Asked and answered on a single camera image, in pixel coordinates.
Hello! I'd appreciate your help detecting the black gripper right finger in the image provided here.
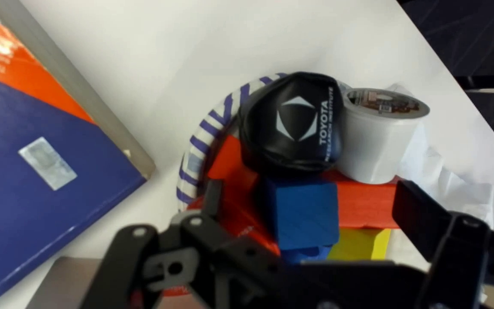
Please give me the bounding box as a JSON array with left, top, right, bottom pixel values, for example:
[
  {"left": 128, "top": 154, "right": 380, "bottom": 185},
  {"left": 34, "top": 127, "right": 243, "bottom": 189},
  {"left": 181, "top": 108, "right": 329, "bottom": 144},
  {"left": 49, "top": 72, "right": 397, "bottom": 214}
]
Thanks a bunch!
[{"left": 391, "top": 178, "right": 492, "bottom": 271}]

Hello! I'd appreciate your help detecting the blue wooden block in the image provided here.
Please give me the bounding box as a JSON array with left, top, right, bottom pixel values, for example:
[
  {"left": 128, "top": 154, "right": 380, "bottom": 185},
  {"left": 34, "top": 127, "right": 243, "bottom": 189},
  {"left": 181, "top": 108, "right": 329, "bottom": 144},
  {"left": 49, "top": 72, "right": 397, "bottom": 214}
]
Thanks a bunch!
[{"left": 260, "top": 177, "right": 341, "bottom": 264}]

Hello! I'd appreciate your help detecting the colourful block set box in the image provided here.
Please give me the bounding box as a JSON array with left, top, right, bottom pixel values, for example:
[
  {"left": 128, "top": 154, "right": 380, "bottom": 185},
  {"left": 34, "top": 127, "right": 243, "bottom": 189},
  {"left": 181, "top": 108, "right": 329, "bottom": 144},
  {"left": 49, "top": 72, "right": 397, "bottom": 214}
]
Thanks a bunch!
[{"left": 0, "top": 0, "right": 157, "bottom": 309}]

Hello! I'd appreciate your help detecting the yellow wooden block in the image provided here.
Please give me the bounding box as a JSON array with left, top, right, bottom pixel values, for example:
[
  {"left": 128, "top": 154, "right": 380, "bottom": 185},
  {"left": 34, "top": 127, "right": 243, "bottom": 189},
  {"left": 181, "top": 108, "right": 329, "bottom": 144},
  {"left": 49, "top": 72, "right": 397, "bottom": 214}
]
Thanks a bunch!
[{"left": 327, "top": 227, "right": 394, "bottom": 264}]

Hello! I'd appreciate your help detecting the black Toyota hacky sack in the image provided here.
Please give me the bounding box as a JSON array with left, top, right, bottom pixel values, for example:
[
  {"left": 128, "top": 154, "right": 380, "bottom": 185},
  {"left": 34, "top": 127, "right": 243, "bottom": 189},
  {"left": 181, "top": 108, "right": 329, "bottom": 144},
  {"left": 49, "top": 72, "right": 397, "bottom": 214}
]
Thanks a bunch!
[{"left": 236, "top": 70, "right": 346, "bottom": 177}]

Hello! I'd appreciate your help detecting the red wooden block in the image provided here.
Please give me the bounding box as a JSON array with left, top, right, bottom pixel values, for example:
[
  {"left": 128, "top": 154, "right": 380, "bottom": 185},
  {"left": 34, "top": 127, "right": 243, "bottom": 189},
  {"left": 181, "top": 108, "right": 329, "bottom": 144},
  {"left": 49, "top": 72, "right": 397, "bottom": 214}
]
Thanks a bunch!
[{"left": 202, "top": 134, "right": 399, "bottom": 256}]

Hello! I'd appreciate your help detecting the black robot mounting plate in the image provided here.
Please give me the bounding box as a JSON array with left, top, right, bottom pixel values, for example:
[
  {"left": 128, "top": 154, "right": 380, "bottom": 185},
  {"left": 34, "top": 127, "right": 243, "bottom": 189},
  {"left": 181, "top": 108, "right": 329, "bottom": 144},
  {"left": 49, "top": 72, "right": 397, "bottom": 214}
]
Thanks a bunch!
[{"left": 396, "top": 0, "right": 494, "bottom": 168}]

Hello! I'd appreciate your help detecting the white coffee pod cup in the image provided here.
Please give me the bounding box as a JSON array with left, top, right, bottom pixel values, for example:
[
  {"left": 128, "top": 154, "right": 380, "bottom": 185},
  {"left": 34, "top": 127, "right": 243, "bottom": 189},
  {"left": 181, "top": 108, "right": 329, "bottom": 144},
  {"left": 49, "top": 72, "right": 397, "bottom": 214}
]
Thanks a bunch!
[{"left": 334, "top": 86, "right": 432, "bottom": 185}]

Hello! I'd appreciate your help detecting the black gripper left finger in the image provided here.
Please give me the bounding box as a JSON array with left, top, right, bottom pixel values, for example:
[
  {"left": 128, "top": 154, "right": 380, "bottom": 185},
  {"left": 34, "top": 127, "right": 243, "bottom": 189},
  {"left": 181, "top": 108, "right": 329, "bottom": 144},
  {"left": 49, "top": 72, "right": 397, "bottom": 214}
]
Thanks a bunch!
[{"left": 199, "top": 178, "right": 243, "bottom": 232}]

